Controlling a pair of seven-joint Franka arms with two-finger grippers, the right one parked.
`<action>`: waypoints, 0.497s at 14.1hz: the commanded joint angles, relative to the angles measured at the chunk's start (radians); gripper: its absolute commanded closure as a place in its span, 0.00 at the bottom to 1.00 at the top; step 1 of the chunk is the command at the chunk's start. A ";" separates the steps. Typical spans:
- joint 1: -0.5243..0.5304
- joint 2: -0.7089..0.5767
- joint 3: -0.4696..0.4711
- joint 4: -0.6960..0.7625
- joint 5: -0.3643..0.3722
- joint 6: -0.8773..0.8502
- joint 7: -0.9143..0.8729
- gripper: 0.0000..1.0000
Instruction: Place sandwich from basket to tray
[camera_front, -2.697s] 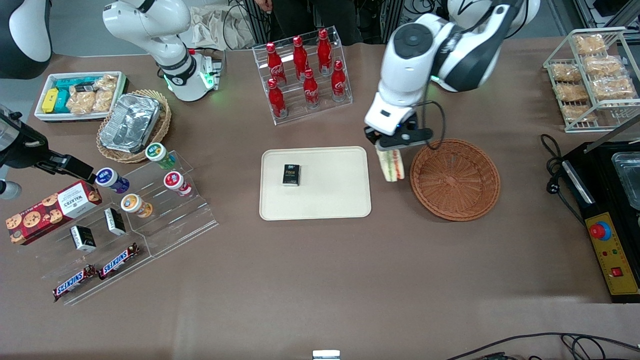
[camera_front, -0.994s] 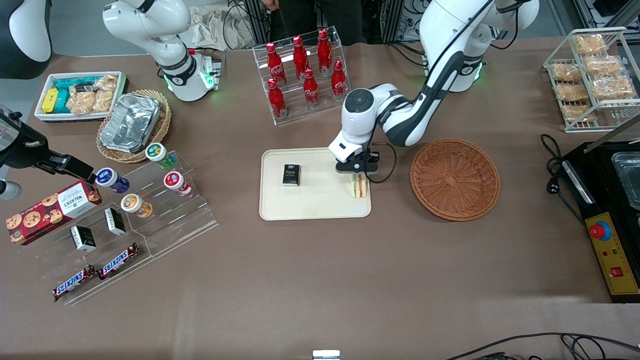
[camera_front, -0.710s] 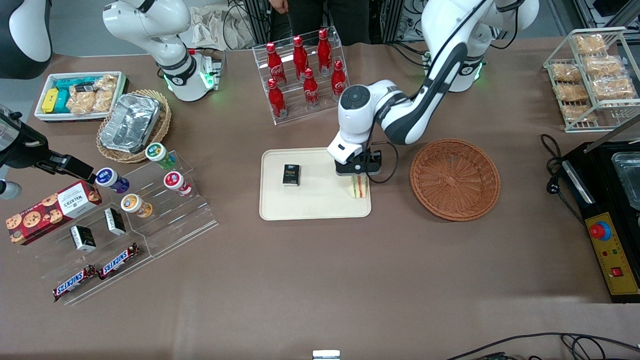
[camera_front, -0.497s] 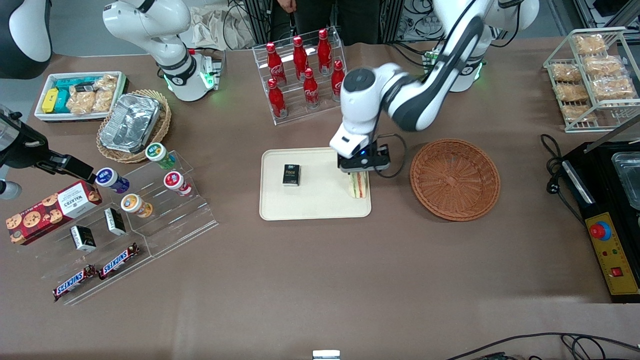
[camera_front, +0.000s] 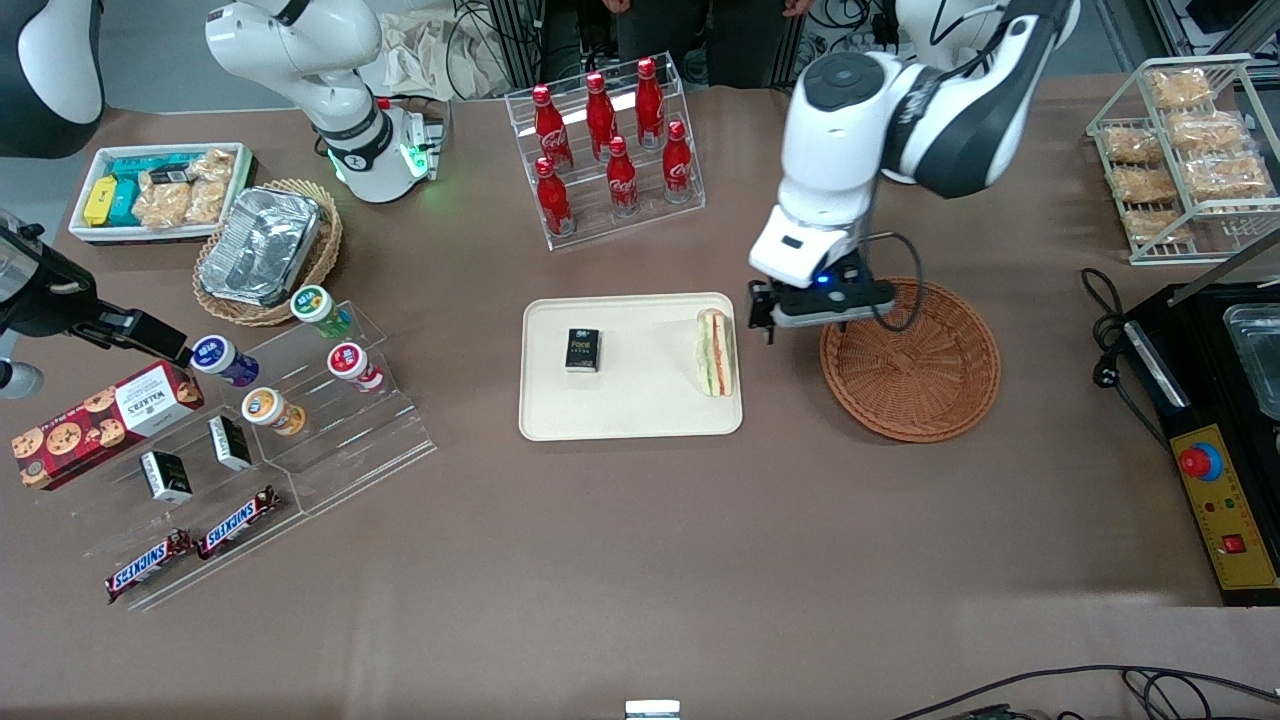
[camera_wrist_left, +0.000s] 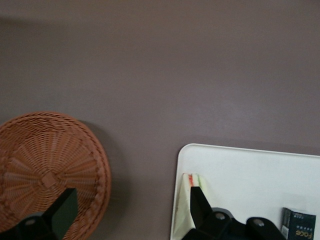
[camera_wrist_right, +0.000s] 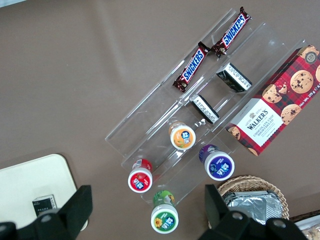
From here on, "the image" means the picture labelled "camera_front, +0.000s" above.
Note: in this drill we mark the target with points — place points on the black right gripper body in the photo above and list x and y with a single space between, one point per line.
48 308

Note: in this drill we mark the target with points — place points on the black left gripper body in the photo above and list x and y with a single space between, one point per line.
838 283

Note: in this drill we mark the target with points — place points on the triangle sandwich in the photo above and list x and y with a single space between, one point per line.
715 355

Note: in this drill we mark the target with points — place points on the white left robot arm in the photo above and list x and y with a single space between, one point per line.
850 150

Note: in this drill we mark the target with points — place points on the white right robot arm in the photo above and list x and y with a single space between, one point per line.
300 50

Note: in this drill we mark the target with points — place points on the brown round wicker basket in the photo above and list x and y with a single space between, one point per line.
910 380

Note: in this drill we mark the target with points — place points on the aluminium foil tray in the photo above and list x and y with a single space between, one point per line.
260 245

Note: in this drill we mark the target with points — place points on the cream plastic tray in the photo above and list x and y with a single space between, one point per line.
640 400

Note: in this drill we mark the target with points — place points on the light wicker basket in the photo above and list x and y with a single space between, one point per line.
325 250

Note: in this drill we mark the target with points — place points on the white plastic bin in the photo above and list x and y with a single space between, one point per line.
85 232

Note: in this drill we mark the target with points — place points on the blue lid snack cup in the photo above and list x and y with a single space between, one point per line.
222 360

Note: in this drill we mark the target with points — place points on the grey cylindrical part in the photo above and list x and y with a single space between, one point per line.
15 380

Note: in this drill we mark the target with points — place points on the red Walkers cookie box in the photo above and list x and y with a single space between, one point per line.
100 425

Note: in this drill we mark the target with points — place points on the yellow snack box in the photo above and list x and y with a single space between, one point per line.
100 202

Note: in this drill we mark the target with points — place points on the teal snack box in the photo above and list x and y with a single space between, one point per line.
150 163
124 202

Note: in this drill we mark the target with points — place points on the small black white box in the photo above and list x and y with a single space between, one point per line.
230 443
166 477

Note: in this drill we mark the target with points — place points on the clear bag fried snack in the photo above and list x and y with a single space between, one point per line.
210 185
162 205

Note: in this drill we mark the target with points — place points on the orange snack cup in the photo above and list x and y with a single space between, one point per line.
270 410

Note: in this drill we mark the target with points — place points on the clear acrylic bottle rack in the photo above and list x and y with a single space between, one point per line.
690 190

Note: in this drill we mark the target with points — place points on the red Coca-Cola bottle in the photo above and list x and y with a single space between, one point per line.
622 180
550 130
677 165
553 200
649 100
600 115

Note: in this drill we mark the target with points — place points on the green lid snack cup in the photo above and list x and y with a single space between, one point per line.
318 308

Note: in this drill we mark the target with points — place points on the small black Face box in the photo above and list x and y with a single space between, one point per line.
582 350

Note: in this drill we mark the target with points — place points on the clear acrylic tiered stand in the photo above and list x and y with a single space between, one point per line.
350 450
120 530

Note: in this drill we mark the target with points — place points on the red lid snack cup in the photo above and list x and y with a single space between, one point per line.
352 365

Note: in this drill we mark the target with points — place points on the Snickers chocolate bar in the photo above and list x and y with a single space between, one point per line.
238 523
148 566

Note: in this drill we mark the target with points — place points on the person in dark clothes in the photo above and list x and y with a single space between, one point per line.
700 35

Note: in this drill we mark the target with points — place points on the packaged crispy snack bag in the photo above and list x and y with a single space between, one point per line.
1185 88
1205 130
1145 185
1135 145
1160 228
1225 178

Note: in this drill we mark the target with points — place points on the black countertop appliance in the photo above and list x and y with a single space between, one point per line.
1200 390

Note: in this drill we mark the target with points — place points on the grey metal rod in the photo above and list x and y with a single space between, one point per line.
1225 265

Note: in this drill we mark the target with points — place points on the white crumpled cloth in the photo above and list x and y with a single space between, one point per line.
430 55

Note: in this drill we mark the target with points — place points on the red emergency stop button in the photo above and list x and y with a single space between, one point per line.
1199 461

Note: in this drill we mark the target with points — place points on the small white silver device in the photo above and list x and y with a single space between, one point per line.
652 710

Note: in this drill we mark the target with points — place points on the stainless steel pan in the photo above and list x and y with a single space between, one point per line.
1260 350

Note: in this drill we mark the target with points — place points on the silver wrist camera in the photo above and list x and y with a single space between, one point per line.
830 310

